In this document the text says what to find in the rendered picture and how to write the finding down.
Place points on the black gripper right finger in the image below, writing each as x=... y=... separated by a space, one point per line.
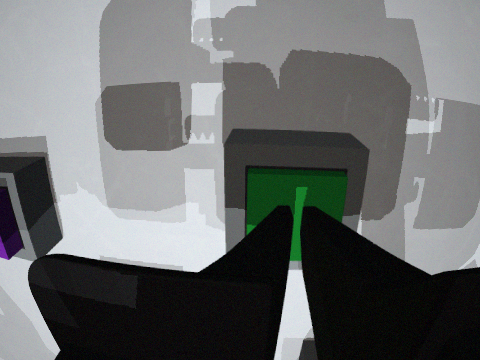
x=367 y=304

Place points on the blue button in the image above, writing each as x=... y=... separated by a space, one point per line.
x=308 y=350

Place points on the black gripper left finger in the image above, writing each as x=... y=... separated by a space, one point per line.
x=229 y=311

